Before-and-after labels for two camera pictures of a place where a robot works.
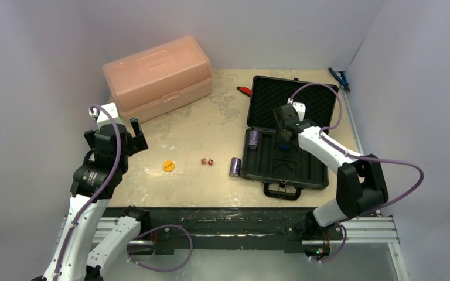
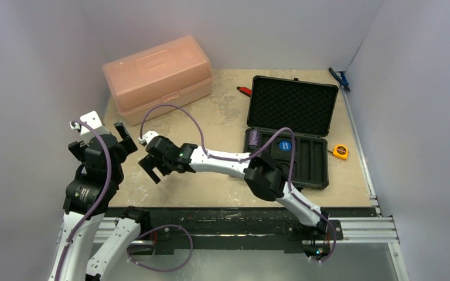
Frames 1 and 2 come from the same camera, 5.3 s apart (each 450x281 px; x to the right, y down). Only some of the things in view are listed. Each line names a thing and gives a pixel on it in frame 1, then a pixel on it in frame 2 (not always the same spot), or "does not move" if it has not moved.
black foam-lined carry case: [285, 173] does not move
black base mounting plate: [297, 230] does not move
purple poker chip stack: [254, 139] does not move
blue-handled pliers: [343, 81] does not move
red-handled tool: [245, 90] does not move
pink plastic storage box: [150, 82] does not move
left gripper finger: [139, 137] -> [127, 141]
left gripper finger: [90, 138] -> [78, 149]
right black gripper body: [284, 129] -> [157, 156]
